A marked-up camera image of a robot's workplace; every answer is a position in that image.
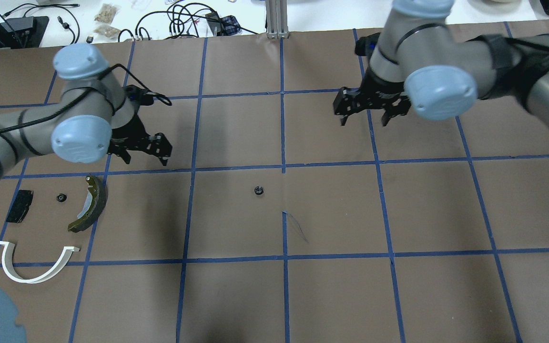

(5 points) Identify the black brake pad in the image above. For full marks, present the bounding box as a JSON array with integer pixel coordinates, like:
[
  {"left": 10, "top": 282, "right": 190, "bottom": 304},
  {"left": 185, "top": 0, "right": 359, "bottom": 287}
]
[{"left": 6, "top": 190, "right": 33, "bottom": 223}]

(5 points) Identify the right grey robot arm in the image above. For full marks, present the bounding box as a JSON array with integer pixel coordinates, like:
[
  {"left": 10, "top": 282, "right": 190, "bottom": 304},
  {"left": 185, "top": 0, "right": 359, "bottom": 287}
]
[{"left": 333, "top": 0, "right": 549, "bottom": 128}]

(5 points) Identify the aluminium frame post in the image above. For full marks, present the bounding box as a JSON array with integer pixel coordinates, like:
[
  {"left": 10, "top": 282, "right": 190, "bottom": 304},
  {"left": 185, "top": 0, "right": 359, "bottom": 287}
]
[{"left": 264, "top": 0, "right": 289, "bottom": 40}]

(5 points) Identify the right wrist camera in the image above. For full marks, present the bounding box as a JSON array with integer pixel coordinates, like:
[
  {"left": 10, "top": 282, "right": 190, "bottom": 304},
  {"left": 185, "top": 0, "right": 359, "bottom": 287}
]
[{"left": 354, "top": 32, "right": 381, "bottom": 60}]

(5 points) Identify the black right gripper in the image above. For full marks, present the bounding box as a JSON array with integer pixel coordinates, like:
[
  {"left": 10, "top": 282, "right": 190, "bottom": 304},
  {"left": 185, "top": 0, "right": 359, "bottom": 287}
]
[{"left": 333, "top": 67, "right": 411, "bottom": 127}]

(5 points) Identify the white curved plastic bracket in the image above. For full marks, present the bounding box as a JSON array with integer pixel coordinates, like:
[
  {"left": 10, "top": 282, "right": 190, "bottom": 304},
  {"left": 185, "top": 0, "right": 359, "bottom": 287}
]
[{"left": 0, "top": 241, "right": 81, "bottom": 285}]

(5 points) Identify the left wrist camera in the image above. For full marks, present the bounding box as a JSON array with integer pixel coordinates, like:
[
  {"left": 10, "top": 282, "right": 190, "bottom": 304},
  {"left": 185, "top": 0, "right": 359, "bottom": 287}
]
[{"left": 124, "top": 85, "right": 155, "bottom": 107}]

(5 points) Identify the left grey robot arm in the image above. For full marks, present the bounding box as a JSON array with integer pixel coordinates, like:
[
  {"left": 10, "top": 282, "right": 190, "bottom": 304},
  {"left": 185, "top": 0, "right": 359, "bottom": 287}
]
[{"left": 0, "top": 43, "right": 172, "bottom": 180}]

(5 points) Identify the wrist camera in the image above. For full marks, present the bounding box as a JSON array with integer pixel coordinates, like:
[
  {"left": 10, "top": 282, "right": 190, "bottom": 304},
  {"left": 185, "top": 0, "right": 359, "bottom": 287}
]
[
  {"left": 354, "top": 32, "right": 381, "bottom": 60},
  {"left": 124, "top": 85, "right": 155, "bottom": 107}
]

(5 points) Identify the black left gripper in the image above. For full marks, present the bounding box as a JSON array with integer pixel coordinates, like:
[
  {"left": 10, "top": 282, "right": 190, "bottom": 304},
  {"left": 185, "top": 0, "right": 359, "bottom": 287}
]
[{"left": 107, "top": 114, "right": 173, "bottom": 167}]

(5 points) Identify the olive green brake shoe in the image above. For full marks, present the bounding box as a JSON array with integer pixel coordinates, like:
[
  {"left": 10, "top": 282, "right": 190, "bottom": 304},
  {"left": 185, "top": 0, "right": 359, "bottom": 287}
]
[{"left": 67, "top": 174, "right": 108, "bottom": 233}]

